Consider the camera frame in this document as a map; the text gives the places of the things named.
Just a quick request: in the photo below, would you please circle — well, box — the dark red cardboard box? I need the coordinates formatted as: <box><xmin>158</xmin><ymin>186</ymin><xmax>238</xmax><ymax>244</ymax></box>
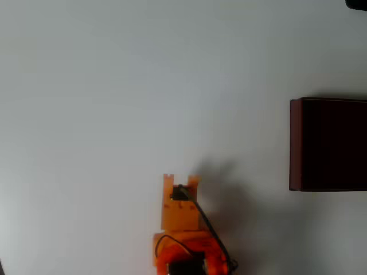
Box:
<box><xmin>288</xmin><ymin>97</ymin><xmax>367</xmax><ymax>193</ymax></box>

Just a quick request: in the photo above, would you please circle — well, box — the black rounded object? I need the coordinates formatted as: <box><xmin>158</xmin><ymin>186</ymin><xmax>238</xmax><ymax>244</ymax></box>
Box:
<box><xmin>345</xmin><ymin>0</ymin><xmax>367</xmax><ymax>12</ymax></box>

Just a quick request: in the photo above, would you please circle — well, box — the thick black camera cable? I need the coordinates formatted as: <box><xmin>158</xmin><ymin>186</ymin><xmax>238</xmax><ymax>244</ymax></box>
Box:
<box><xmin>178</xmin><ymin>184</ymin><xmax>239</xmax><ymax>272</ymax></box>

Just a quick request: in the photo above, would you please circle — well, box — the translucent orange camera mount plate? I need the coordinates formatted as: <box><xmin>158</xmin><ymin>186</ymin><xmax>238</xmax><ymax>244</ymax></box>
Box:
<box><xmin>161</xmin><ymin>173</ymin><xmax>202</xmax><ymax>231</ymax></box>

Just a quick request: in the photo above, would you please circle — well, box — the thin black servo wire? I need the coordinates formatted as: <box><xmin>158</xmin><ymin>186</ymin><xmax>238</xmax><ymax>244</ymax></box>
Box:
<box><xmin>154</xmin><ymin>234</ymin><xmax>201</xmax><ymax>258</ymax></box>

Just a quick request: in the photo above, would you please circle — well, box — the small black camera module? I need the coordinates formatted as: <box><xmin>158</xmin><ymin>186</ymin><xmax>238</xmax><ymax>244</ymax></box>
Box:
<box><xmin>169</xmin><ymin>184</ymin><xmax>193</xmax><ymax>202</ymax></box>

